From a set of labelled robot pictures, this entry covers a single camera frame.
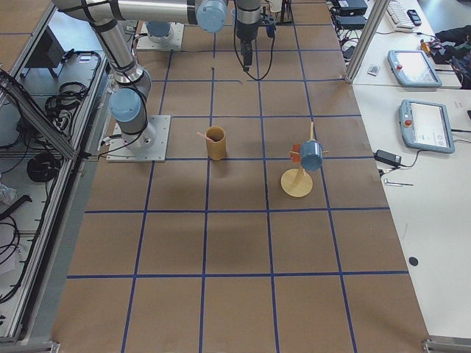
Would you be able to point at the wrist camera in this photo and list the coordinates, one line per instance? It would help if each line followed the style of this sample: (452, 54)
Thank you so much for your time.
(269, 23)

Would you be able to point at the wooden cup tree stand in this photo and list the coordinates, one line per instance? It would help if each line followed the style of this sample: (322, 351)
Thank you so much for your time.
(297, 182)

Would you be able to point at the near teach pendant tablet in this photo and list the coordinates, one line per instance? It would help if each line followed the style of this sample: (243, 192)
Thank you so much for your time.
(425, 125)

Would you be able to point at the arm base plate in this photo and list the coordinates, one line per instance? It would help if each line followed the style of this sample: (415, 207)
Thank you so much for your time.
(151, 145)
(158, 36)

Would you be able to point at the teach pendant tablet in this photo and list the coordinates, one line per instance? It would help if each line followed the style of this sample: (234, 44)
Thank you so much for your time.
(425, 125)
(412, 69)

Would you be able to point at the far teach pendant tablet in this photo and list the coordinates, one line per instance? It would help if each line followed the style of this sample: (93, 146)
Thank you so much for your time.
(412, 69)

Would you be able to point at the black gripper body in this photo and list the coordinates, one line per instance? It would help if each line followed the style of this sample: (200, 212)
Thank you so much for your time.
(245, 34)

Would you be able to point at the blue cup on stand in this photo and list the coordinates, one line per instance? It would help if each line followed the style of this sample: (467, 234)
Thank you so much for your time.
(311, 155)

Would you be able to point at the black power adapter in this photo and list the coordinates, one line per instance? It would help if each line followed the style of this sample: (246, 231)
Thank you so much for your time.
(387, 158)

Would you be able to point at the metal hex key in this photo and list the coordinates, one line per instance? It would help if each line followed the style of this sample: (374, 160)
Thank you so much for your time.
(396, 184)

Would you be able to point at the aluminium frame post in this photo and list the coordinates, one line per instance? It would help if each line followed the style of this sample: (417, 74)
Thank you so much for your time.
(376, 14)

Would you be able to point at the black wire mug rack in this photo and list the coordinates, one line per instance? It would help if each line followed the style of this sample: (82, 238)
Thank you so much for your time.
(282, 11)

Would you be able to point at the white keyboard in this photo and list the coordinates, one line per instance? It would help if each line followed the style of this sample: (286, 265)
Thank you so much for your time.
(398, 17)

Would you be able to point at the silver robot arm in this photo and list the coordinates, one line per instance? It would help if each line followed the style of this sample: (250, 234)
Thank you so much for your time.
(244, 16)
(128, 103)

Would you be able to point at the orange cup on stand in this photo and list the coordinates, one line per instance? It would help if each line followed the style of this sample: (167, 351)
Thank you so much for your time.
(295, 153)

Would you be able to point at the bamboo chopstick holder cup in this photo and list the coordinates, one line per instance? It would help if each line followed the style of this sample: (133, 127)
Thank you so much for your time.
(216, 143)

